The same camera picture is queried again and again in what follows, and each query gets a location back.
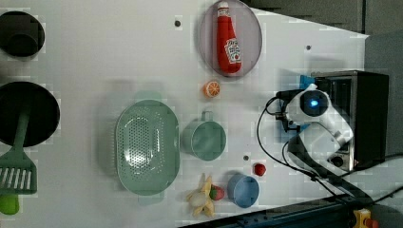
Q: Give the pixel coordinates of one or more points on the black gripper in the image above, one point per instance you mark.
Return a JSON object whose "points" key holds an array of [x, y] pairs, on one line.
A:
{"points": [[285, 98]]}

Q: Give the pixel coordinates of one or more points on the black toaster oven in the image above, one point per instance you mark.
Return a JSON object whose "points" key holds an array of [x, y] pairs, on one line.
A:
{"points": [[361, 98]]}

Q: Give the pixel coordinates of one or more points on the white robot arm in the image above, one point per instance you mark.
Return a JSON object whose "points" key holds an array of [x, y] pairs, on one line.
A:
{"points": [[325, 133]]}

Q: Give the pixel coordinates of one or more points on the orange half toy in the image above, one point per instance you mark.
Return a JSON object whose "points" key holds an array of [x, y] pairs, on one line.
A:
{"points": [[211, 89]]}

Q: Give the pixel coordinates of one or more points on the red ketchup bottle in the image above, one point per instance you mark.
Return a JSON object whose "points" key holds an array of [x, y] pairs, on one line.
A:
{"points": [[228, 49]]}

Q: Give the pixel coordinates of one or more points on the grey round plate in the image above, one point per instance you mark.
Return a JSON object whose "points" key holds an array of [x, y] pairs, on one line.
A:
{"points": [[247, 30]]}

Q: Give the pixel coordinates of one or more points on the red tomato toy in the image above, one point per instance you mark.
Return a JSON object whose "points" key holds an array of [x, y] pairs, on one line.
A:
{"points": [[259, 169]]}

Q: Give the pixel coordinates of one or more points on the green mug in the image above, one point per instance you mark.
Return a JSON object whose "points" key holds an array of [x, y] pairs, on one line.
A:
{"points": [[204, 138]]}

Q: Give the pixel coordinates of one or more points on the blue cup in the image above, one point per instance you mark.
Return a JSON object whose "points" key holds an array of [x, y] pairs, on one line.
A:
{"points": [[243, 190]]}

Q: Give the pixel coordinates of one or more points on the red strawberry toy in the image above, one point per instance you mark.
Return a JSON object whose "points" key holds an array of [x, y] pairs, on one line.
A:
{"points": [[216, 193]]}

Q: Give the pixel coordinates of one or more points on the yellow red toy object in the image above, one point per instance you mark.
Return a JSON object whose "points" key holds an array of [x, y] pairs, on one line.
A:
{"points": [[363, 219]]}

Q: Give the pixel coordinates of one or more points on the green perforated colander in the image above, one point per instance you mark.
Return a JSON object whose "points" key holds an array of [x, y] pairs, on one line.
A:
{"points": [[147, 147]]}

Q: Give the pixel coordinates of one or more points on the green slotted spatula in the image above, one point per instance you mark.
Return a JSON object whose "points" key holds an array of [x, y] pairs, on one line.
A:
{"points": [[18, 171]]}

